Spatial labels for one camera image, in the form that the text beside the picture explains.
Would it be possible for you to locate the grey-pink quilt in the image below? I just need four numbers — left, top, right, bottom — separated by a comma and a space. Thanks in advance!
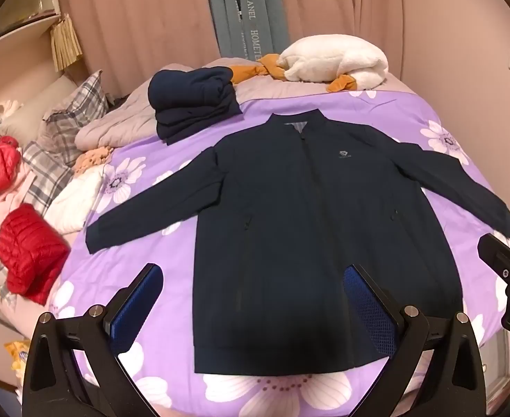
75, 73, 412, 150

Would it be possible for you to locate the tan tassel fringe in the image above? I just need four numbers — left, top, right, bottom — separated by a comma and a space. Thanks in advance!
49, 13, 84, 71

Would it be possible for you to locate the beige padded headboard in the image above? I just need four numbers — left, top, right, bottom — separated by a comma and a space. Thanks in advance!
0, 58, 79, 140

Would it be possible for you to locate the purple floral bed sheet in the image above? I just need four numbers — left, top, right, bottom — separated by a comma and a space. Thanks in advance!
47, 89, 510, 410

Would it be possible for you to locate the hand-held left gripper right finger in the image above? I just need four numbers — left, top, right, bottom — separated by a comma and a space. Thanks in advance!
344, 264, 487, 417

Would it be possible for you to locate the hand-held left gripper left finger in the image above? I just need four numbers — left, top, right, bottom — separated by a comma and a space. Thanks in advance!
22, 263, 164, 417

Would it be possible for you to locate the plaid pillow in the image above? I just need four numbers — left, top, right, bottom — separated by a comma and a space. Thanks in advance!
20, 139, 77, 219
41, 69, 113, 163

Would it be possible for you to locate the pale pink cloth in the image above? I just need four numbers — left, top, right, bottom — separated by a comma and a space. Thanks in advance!
0, 173, 39, 229

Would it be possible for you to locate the white goose plush toy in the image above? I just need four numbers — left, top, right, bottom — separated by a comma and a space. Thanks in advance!
230, 37, 389, 93

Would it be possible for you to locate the stack of folded navy clothes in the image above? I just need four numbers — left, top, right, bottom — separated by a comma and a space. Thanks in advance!
148, 66, 244, 146

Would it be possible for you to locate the white garment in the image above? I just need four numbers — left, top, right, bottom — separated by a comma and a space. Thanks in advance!
46, 167, 109, 236

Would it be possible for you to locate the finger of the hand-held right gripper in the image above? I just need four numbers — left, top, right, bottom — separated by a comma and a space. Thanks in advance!
477, 234, 510, 287

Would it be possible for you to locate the yellow printed bag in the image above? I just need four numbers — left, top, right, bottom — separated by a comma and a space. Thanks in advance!
3, 339, 32, 378

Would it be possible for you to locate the pink curtain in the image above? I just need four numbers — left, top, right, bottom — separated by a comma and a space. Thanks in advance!
276, 0, 417, 80
57, 0, 224, 101

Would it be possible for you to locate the peach cloth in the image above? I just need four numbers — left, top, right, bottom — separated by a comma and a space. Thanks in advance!
73, 145, 117, 175

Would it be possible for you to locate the grey-green lettered curtain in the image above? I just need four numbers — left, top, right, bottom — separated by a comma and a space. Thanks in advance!
203, 0, 291, 65

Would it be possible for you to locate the navy zip jacket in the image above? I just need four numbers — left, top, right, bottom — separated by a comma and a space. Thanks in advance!
85, 112, 510, 375

